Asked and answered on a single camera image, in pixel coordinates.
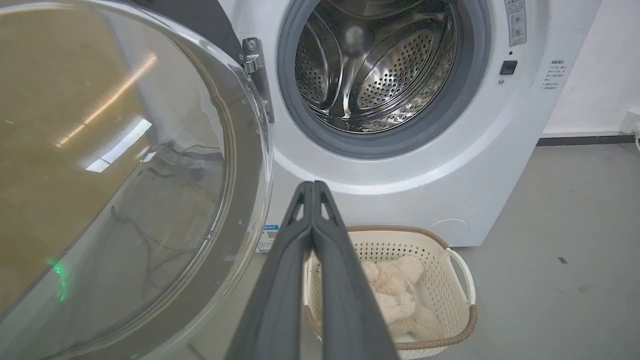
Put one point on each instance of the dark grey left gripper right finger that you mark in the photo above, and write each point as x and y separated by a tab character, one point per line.
345	300

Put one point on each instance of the white wall socket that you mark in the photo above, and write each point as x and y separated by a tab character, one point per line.
631	122

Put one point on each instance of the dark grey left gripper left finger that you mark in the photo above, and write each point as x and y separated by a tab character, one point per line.
277	295

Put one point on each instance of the metal door hinge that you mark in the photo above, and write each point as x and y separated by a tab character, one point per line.
256	70

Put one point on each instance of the cream perforated laundry basket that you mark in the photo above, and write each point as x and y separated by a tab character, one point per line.
440	285

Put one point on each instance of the cream plush toy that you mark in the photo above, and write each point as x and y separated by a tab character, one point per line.
395	295

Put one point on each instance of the round glass washing machine door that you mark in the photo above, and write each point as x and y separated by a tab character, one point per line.
125	175

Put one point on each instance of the white front-load washing machine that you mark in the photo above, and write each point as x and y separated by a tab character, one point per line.
450	165

